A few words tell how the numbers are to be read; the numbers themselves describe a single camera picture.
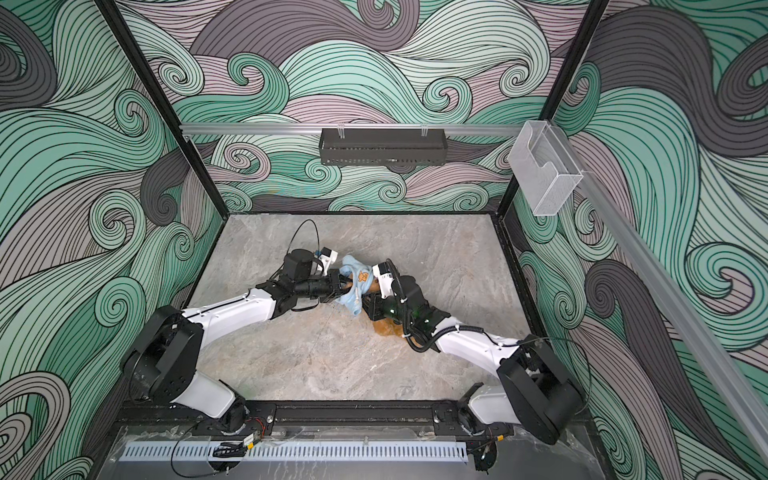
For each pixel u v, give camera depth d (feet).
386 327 2.54
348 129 3.10
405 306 2.04
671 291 1.72
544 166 2.56
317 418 2.45
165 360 1.44
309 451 2.29
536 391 1.35
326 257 2.66
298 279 2.26
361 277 2.67
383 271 2.41
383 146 3.06
